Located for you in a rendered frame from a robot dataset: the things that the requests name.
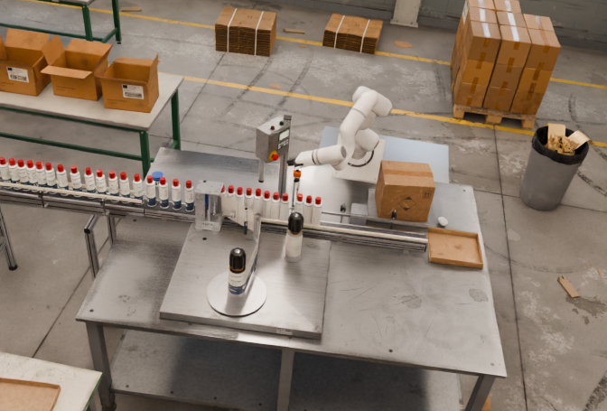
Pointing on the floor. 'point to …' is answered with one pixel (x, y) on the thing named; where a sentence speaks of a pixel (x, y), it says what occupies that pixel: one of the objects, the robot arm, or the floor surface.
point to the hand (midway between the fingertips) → (291, 163)
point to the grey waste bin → (546, 182)
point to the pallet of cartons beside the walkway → (501, 60)
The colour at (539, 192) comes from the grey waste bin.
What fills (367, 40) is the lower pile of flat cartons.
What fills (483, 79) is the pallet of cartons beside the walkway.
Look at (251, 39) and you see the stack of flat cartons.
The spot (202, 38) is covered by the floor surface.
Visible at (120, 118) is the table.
